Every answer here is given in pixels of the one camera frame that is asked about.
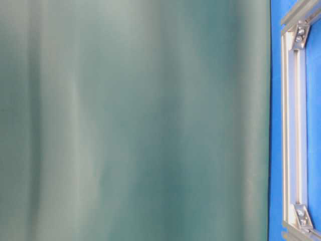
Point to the blue table cloth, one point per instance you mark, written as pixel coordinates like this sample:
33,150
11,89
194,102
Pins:
278,10

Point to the square aluminium extrusion frame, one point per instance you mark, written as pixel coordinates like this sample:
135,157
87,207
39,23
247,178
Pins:
294,35

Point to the green backdrop curtain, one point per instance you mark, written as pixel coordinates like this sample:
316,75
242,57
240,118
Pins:
135,120

